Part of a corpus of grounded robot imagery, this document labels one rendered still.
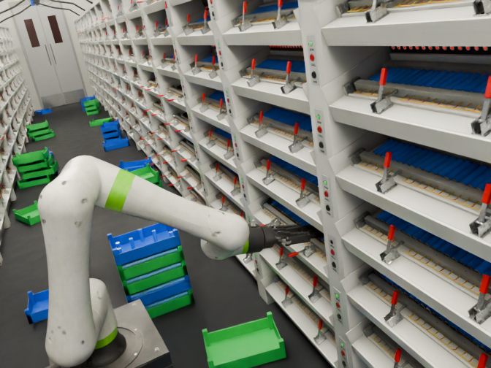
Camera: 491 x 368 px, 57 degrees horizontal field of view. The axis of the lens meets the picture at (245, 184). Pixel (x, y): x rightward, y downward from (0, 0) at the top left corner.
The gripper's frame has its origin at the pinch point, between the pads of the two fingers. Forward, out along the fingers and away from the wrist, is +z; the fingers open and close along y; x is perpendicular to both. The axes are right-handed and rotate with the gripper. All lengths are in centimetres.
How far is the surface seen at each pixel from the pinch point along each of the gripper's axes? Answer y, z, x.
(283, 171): 21.0, -2.2, -15.8
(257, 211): 43.1, -2.0, 7.3
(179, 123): 164, -6, -12
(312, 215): -9.6, -7.1, -10.0
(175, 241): 66, -32, 27
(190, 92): 113, -13, -37
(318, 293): -2.1, 2.8, 23.3
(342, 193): -26.6, -8.9, -22.2
